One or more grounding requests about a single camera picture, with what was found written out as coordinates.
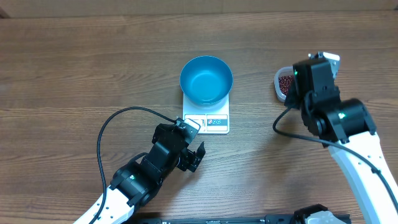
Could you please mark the red adzuki beans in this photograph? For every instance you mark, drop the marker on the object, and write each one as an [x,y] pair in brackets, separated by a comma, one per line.
[285,83]

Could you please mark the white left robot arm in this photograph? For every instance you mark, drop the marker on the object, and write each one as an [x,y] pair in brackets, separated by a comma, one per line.
[136,183]

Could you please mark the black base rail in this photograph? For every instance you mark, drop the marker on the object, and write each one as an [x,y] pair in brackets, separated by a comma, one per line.
[267,219]

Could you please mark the blue metal bowl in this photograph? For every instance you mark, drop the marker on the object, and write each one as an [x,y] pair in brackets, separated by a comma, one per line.
[206,80]

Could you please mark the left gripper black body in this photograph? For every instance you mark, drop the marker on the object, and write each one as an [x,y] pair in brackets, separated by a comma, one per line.
[188,160]

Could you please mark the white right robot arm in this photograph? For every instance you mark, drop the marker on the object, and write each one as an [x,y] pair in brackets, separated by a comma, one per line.
[347,129]

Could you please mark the white digital kitchen scale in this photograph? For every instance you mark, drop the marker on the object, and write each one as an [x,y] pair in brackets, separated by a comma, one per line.
[213,119]

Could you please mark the clear plastic food container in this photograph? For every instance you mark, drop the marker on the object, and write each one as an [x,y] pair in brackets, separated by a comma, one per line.
[284,71]

